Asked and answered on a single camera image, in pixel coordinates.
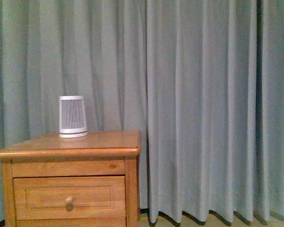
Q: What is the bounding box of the wooden drawer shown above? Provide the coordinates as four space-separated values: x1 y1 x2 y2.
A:
13 176 126 220
16 218 126 227

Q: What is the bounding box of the white slatted table lamp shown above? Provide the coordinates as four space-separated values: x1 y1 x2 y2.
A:
59 96 88 138

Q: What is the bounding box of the grey-green curtain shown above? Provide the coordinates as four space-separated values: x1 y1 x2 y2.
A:
0 0 284 223

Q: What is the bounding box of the wooden nightstand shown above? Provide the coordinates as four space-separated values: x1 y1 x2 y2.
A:
0 131 141 227

